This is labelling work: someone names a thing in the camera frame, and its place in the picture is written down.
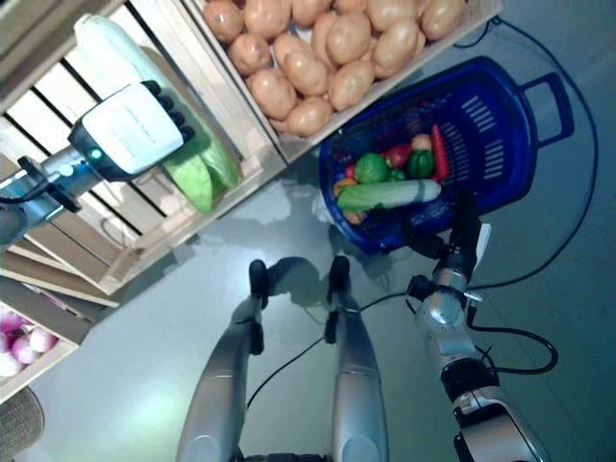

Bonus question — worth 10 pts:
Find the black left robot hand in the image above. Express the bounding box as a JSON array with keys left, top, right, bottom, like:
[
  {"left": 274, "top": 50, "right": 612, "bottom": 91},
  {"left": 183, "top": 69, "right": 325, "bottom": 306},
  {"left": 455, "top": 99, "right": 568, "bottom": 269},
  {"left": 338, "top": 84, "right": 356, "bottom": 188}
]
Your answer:
[{"left": 66, "top": 80, "right": 197, "bottom": 183}]

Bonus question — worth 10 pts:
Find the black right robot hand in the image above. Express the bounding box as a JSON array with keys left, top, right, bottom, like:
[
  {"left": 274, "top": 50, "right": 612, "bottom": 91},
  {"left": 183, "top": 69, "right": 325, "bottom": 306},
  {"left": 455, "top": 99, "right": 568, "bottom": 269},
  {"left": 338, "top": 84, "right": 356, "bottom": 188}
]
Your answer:
[{"left": 400, "top": 190, "right": 493, "bottom": 271}]

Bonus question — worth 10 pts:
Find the napa cabbage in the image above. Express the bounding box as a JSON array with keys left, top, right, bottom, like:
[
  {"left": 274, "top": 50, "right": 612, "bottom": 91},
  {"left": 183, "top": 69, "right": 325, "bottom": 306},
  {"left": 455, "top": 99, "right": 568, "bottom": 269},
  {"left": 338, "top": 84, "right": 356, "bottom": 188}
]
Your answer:
[
  {"left": 73, "top": 13, "right": 242, "bottom": 214},
  {"left": 336, "top": 179, "right": 443, "bottom": 217}
]

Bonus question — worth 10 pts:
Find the blue plastic shopping basket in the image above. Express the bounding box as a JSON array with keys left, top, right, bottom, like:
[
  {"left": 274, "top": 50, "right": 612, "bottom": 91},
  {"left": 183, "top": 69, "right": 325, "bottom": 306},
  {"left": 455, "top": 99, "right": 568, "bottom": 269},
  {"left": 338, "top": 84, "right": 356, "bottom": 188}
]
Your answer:
[{"left": 317, "top": 56, "right": 577, "bottom": 256}]

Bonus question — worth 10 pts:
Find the beige woven basket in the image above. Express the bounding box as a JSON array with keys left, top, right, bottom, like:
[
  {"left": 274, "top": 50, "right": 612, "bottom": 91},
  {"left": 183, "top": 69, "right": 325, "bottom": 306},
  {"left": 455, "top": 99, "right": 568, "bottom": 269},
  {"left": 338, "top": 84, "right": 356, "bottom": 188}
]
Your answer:
[{"left": 0, "top": 386, "right": 46, "bottom": 462}]

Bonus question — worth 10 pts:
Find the dark green bell pepper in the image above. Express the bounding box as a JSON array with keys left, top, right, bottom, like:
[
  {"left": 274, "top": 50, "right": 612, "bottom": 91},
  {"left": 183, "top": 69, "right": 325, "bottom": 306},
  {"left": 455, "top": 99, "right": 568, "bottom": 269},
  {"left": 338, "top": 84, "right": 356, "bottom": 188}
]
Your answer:
[{"left": 407, "top": 149, "right": 436, "bottom": 180}]

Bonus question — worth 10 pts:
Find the small slim carrot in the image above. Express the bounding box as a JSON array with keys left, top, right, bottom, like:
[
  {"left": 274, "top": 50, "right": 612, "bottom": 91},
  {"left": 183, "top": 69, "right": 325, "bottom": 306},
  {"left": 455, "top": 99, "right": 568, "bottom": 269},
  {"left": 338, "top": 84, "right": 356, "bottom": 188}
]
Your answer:
[{"left": 430, "top": 124, "right": 449, "bottom": 183}]

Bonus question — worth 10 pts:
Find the red apple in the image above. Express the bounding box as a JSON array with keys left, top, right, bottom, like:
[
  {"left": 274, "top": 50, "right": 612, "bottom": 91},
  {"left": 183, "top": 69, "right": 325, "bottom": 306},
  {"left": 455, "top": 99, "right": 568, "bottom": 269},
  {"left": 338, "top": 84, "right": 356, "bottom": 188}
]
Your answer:
[{"left": 384, "top": 142, "right": 414, "bottom": 168}]

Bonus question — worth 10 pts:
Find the wooden cabbage crate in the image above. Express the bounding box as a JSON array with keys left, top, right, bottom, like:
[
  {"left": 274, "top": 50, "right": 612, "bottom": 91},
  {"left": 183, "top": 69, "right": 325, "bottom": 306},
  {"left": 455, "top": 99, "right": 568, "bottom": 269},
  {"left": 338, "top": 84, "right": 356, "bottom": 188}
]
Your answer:
[{"left": 0, "top": 0, "right": 290, "bottom": 297}]

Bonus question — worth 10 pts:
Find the bumpy light green fruit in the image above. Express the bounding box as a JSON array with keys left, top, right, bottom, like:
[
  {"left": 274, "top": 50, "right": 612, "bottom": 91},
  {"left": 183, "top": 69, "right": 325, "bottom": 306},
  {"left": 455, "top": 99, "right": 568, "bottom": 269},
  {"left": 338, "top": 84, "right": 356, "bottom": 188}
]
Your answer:
[{"left": 354, "top": 152, "right": 390, "bottom": 185}]

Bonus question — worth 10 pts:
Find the black robot right foot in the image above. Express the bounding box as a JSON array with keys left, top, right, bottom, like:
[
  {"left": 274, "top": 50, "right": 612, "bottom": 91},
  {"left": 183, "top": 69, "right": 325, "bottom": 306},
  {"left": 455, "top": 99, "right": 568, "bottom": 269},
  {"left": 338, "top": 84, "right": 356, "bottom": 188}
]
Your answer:
[{"left": 328, "top": 255, "right": 351, "bottom": 309}]

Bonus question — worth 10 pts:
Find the black robot foot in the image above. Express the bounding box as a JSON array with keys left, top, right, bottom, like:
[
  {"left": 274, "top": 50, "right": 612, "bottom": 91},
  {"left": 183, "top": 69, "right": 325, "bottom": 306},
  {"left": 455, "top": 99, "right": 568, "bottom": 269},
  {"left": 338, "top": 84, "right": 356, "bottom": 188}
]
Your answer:
[
  {"left": 248, "top": 259, "right": 270, "bottom": 309},
  {"left": 328, "top": 255, "right": 351, "bottom": 309}
]

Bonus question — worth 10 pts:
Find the brown potato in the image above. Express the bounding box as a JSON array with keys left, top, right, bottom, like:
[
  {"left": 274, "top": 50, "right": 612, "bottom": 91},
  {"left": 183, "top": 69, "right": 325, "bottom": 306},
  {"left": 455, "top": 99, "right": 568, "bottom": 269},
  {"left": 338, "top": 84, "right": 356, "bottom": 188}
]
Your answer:
[
  {"left": 421, "top": 0, "right": 466, "bottom": 42},
  {"left": 227, "top": 32, "right": 272, "bottom": 77},
  {"left": 329, "top": 61, "right": 376, "bottom": 112},
  {"left": 201, "top": 0, "right": 244, "bottom": 45},
  {"left": 281, "top": 48, "right": 330, "bottom": 96},
  {"left": 243, "top": 0, "right": 293, "bottom": 39},
  {"left": 287, "top": 97, "right": 334, "bottom": 137},
  {"left": 325, "top": 12, "right": 372, "bottom": 66},
  {"left": 368, "top": 0, "right": 420, "bottom": 33},
  {"left": 372, "top": 18, "right": 421, "bottom": 79},
  {"left": 247, "top": 68, "right": 298, "bottom": 120}
]

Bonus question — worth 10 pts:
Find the silver robot right leg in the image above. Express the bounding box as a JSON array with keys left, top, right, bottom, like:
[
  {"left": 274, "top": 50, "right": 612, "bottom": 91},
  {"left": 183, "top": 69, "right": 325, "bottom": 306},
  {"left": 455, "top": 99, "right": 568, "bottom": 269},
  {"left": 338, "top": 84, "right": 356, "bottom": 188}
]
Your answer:
[{"left": 324, "top": 293, "right": 390, "bottom": 462}]

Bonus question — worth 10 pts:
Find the wooden potato crate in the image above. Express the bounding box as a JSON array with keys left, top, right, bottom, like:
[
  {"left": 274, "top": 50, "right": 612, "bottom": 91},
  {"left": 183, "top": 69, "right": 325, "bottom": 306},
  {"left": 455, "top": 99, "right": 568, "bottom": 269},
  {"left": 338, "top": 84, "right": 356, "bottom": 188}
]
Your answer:
[{"left": 182, "top": 0, "right": 506, "bottom": 165}]

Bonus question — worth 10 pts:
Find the black robot left foot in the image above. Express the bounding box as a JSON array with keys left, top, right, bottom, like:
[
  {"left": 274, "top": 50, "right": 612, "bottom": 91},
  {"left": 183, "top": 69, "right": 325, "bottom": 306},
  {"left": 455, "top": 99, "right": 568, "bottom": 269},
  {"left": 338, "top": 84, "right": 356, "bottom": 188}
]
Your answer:
[{"left": 248, "top": 259, "right": 270, "bottom": 309}]

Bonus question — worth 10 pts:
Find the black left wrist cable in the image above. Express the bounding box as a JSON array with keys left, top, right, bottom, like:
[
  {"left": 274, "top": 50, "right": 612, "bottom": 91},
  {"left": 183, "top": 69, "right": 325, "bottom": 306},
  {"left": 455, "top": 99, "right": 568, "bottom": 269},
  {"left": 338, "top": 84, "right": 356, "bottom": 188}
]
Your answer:
[{"left": 0, "top": 166, "right": 66, "bottom": 206}]

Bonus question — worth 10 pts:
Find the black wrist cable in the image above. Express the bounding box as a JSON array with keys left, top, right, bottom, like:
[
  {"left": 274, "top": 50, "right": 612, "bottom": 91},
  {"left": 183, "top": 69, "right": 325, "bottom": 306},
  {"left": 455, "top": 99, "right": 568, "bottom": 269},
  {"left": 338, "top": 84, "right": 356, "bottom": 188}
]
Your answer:
[
  {"left": 467, "top": 307, "right": 560, "bottom": 374},
  {"left": 0, "top": 166, "right": 66, "bottom": 206}
]

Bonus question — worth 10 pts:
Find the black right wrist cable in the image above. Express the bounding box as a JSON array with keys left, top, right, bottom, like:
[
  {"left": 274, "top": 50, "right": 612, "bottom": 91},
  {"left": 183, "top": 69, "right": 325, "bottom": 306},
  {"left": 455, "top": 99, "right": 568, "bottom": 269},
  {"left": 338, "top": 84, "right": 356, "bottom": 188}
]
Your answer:
[{"left": 467, "top": 307, "right": 560, "bottom": 374}]

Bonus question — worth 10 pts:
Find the long black floor cable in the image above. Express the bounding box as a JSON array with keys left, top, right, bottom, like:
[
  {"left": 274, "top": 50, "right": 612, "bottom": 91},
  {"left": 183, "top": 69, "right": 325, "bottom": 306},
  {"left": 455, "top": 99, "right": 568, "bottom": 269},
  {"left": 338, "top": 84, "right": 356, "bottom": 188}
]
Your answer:
[{"left": 454, "top": 18, "right": 601, "bottom": 290}]

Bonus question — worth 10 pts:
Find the wooden display shelf frame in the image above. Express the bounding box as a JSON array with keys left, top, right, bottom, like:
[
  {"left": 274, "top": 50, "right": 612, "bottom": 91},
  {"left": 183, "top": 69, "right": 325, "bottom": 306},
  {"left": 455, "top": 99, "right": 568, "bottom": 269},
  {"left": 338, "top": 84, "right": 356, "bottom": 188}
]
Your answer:
[{"left": 0, "top": 247, "right": 121, "bottom": 346}]

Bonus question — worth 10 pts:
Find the black tether cable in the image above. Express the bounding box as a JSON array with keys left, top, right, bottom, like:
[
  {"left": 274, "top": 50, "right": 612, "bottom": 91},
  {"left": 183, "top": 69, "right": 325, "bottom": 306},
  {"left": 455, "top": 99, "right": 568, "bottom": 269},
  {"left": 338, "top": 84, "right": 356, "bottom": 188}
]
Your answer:
[{"left": 246, "top": 293, "right": 411, "bottom": 406}]

